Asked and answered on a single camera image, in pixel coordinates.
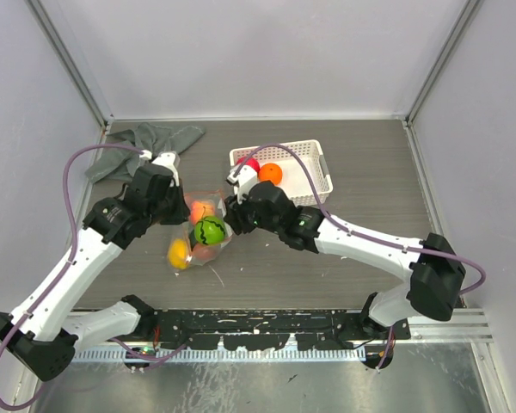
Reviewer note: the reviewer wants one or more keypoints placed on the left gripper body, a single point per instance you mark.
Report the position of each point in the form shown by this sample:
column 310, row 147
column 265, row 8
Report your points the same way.
column 155, row 211

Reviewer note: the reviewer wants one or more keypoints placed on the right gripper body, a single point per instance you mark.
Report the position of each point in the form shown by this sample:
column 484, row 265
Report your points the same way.
column 268, row 224

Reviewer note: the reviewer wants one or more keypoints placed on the pink peach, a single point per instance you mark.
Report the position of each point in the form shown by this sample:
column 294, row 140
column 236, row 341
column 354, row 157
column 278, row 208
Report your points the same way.
column 201, row 209

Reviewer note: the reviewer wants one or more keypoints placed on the green watermelon ball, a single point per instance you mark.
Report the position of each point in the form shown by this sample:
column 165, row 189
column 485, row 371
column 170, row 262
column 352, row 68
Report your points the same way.
column 210, row 231

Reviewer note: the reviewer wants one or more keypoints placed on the orange fruit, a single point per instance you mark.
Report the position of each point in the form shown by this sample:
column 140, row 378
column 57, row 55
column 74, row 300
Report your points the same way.
column 271, row 172

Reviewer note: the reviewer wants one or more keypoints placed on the clear zip top bag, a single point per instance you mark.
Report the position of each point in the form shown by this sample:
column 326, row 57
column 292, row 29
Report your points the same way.
column 185, row 231

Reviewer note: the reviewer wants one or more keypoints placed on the white plastic basket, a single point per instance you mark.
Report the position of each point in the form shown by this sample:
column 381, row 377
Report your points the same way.
column 294, row 180

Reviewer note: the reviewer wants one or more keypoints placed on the yellow lemon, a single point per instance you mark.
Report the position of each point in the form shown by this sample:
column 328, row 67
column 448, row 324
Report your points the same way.
column 178, row 254

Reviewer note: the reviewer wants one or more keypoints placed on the red apple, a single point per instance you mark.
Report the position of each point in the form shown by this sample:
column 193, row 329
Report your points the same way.
column 253, row 163

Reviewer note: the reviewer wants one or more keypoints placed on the brown passion fruit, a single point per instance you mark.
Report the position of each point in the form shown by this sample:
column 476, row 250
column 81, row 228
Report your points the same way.
column 203, row 253

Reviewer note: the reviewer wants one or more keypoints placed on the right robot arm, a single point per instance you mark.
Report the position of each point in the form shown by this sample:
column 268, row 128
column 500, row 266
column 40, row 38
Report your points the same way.
column 430, row 277

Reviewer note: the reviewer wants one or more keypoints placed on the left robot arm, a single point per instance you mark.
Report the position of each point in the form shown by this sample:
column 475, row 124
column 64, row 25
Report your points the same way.
column 40, row 333

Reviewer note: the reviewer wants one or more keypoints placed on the grey cloth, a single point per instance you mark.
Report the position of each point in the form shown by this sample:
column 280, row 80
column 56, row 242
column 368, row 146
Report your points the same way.
column 118, row 164

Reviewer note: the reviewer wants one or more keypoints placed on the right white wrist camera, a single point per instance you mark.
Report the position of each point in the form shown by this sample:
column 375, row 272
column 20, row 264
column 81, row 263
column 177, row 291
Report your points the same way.
column 242, row 178

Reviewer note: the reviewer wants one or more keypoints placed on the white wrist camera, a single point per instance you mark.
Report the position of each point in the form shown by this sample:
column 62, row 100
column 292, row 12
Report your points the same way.
column 167, row 159
column 242, row 178

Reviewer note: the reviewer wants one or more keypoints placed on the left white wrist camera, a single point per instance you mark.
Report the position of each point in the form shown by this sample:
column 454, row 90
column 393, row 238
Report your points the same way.
column 167, row 159

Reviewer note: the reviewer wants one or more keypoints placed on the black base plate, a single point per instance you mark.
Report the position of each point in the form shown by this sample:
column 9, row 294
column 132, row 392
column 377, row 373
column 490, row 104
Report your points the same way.
column 253, row 330

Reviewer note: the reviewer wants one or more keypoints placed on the grey cable duct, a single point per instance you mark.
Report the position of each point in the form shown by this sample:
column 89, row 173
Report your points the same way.
column 290, row 353

